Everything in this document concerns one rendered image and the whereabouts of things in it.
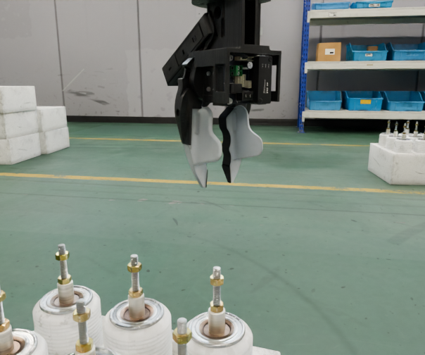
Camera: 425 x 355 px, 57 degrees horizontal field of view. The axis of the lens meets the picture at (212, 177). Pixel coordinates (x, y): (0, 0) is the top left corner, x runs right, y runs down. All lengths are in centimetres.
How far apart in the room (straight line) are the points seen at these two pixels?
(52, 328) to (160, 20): 524
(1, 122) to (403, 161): 260
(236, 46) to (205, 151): 11
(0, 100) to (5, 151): 36
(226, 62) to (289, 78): 499
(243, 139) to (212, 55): 11
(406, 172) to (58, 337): 213
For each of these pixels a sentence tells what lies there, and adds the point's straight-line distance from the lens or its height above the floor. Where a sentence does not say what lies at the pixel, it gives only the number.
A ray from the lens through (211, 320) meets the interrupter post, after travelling 54.
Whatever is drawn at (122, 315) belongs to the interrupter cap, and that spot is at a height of 25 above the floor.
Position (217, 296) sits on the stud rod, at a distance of 52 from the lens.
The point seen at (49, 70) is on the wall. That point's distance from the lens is 632.
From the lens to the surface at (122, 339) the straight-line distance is 56.
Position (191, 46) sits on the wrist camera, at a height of 61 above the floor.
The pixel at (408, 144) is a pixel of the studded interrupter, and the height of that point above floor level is 23.
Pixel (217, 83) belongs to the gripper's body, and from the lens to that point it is 40.
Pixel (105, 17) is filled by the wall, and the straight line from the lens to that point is 595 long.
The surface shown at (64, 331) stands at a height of 23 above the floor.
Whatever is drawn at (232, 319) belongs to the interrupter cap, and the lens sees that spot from 57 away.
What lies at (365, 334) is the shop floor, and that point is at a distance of 104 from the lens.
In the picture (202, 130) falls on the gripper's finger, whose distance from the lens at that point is 43.
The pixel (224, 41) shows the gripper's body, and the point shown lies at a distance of 42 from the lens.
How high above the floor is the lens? 57
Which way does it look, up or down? 14 degrees down
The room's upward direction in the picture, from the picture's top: straight up
